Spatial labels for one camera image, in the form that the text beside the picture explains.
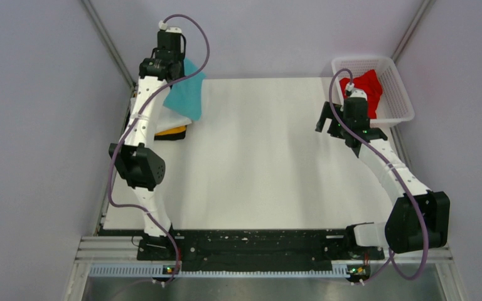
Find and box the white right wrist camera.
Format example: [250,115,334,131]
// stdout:
[345,82,368,100]

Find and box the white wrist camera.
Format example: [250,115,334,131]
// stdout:
[345,82,368,100]
[158,21,183,34]

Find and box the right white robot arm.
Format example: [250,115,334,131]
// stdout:
[316,97,451,258]

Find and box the yellow folded t-shirt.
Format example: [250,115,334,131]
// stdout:
[155,125,187,137]

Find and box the aluminium front rail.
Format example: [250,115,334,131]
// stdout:
[65,236,469,300]

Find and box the white folded t-shirt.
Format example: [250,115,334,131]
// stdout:
[128,92,192,133]

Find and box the black folded t-shirt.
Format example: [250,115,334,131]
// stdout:
[154,130,187,141]

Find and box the turquoise t-shirt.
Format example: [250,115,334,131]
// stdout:
[164,71,206,121]

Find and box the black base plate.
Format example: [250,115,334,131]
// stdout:
[137,229,385,272]

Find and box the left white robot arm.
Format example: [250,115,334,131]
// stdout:
[109,27,186,259]

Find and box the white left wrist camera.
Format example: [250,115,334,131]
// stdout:
[158,21,183,34]

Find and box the red t-shirt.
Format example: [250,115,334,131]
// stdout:
[353,70,383,119]

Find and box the white plastic basket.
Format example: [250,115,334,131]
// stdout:
[331,55,415,127]

